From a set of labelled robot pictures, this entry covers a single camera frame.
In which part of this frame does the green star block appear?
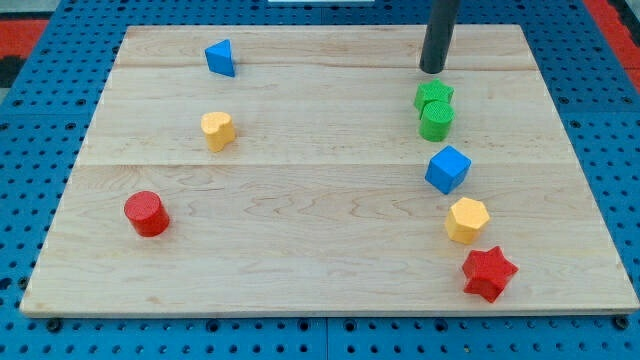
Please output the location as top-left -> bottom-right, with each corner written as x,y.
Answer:
414,78 -> 455,122

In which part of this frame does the blue triangle block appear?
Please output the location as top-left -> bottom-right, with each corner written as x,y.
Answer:
204,39 -> 235,77

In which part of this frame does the red star block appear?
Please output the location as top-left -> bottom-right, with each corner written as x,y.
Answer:
462,246 -> 519,303

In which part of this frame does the light wooden board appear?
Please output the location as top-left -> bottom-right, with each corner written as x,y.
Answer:
20,25 -> 639,318

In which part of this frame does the yellow heart block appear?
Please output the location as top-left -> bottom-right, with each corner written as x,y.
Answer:
200,112 -> 236,152

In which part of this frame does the blue cube block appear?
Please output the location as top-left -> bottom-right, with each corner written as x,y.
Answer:
425,145 -> 472,194

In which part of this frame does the green cylinder block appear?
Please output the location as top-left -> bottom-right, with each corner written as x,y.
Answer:
419,101 -> 455,142

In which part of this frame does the yellow hexagon block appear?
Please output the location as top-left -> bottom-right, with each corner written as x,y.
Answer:
445,197 -> 491,245

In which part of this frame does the red cylinder block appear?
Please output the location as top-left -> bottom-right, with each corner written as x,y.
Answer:
124,191 -> 170,237

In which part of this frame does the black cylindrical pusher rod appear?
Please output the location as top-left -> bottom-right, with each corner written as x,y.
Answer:
419,0 -> 461,74

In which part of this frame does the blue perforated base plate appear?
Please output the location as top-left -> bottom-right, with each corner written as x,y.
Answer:
1,0 -> 639,359

